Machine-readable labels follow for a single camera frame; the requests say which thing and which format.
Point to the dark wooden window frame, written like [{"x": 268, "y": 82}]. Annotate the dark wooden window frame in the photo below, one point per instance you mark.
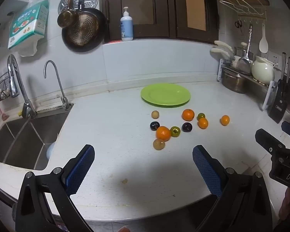
[{"x": 164, "y": 9}]

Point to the small green tangerine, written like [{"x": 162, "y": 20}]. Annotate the small green tangerine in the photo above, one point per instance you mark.
[{"x": 201, "y": 115}]

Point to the metal ladle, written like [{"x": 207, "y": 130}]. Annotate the metal ladle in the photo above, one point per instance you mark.
[{"x": 244, "y": 62}]

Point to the large orange tangerine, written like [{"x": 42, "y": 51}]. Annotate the large orange tangerine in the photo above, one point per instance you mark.
[{"x": 163, "y": 133}]

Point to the stainless steel pot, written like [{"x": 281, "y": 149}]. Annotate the stainless steel pot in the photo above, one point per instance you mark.
[{"x": 233, "y": 82}]

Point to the white wall socket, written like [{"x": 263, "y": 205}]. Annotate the white wall socket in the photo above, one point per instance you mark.
[{"x": 273, "y": 58}]

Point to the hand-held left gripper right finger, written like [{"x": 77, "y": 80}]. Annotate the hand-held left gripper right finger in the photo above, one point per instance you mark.
[{"x": 206, "y": 171}]

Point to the small orange tangerine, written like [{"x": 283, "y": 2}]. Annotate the small orange tangerine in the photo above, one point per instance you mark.
[
  {"x": 203, "y": 123},
  {"x": 225, "y": 120}
]

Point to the large tan round fruit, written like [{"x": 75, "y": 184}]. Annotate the large tan round fruit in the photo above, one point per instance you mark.
[{"x": 159, "y": 144}]

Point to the black frying pan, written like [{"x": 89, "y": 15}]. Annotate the black frying pan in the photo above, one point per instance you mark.
[{"x": 83, "y": 31}]

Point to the small brass saucepan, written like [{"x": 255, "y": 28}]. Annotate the small brass saucepan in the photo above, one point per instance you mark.
[{"x": 67, "y": 18}]

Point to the small tan round fruit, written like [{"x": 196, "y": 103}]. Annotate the small tan round fruit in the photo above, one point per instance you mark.
[{"x": 155, "y": 114}]

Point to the tall chrome kitchen faucet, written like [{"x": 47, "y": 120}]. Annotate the tall chrome kitchen faucet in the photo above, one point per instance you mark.
[{"x": 13, "y": 77}]

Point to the black scissors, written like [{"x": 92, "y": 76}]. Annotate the black scissors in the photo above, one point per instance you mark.
[{"x": 238, "y": 25}]

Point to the white bowl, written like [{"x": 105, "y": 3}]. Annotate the white bowl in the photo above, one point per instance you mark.
[{"x": 50, "y": 151}]

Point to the thin gooseneck faucet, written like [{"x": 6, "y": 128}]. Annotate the thin gooseneck faucet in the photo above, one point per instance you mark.
[{"x": 58, "y": 79}]

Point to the person's right hand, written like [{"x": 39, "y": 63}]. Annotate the person's right hand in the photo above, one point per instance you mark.
[{"x": 287, "y": 205}]

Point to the white rice paddle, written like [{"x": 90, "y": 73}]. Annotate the white rice paddle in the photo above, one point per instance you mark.
[{"x": 263, "y": 42}]

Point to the green paper towel package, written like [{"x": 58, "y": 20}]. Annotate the green paper towel package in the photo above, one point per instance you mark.
[{"x": 26, "y": 24}]

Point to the stainless steel sink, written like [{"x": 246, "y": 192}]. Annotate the stainless steel sink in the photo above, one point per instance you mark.
[{"x": 26, "y": 140}]

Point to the dark purple plum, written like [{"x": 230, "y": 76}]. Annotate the dark purple plum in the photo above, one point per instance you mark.
[
  {"x": 186, "y": 127},
  {"x": 154, "y": 125}
]

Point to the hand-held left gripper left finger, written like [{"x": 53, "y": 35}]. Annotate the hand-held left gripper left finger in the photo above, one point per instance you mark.
[{"x": 79, "y": 171}]

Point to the yellow-green tangerine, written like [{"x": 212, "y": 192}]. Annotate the yellow-green tangerine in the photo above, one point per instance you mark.
[{"x": 175, "y": 131}]

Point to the black knife block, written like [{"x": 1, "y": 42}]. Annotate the black knife block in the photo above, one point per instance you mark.
[{"x": 279, "y": 101}]

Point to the blue pump bottle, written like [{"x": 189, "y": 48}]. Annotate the blue pump bottle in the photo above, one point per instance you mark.
[{"x": 127, "y": 27}]

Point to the green plate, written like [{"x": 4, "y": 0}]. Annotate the green plate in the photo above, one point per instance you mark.
[{"x": 165, "y": 94}]

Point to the medium orange tangerine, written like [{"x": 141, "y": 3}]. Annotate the medium orange tangerine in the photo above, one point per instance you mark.
[{"x": 188, "y": 114}]

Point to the white ceramic pot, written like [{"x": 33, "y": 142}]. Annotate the white ceramic pot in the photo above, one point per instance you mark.
[{"x": 262, "y": 71}]

